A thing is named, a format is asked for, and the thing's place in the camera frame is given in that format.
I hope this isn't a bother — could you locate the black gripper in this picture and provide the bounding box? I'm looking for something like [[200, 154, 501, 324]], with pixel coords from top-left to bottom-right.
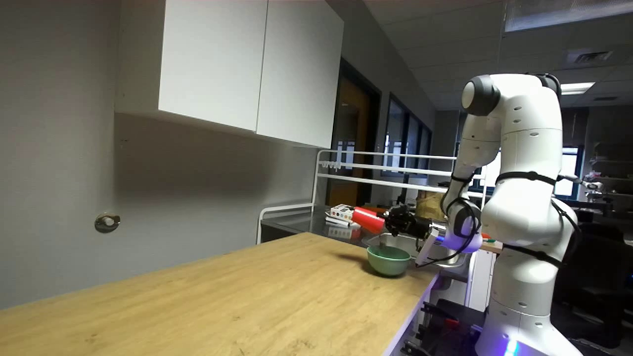
[[382, 204, 435, 241]]

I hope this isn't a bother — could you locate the red plastic cup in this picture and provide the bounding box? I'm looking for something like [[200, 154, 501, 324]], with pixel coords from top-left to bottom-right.
[[350, 204, 390, 237]]

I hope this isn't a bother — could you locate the teal green bowl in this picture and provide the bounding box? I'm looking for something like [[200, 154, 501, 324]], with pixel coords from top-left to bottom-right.
[[364, 243, 416, 279]]

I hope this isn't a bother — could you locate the brown paper bag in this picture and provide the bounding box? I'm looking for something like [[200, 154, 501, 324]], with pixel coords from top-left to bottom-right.
[[414, 190, 447, 225]]

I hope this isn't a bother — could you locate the white metal rack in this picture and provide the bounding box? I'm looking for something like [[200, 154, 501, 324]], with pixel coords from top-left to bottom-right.
[[253, 146, 491, 312]]

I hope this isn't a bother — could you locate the red and white box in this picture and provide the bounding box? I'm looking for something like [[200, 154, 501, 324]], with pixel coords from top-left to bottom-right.
[[325, 202, 366, 241]]

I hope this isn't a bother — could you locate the brown wooden door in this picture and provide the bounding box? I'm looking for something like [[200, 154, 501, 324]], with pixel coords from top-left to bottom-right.
[[327, 57, 384, 208]]

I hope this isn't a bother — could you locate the black equipment with red parts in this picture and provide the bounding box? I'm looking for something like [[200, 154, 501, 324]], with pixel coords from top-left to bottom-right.
[[400, 298, 491, 356]]

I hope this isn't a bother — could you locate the bright window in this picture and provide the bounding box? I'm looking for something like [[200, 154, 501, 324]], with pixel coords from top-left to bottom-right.
[[552, 144, 584, 200]]

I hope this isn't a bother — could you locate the ceiling light panel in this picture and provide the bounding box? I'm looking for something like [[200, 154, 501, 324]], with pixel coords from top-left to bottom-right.
[[558, 79, 598, 99]]

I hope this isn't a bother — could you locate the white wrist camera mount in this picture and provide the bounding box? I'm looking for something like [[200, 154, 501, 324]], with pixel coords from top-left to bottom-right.
[[414, 221, 449, 267]]

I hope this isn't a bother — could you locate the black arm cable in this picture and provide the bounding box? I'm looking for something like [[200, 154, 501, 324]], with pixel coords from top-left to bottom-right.
[[447, 168, 584, 269]]

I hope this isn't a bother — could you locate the white wall cabinet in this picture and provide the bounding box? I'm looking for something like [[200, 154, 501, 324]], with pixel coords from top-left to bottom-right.
[[115, 0, 346, 150]]

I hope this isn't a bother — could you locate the dark round wall fixture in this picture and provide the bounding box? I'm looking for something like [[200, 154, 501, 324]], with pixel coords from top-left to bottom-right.
[[93, 211, 123, 235]]

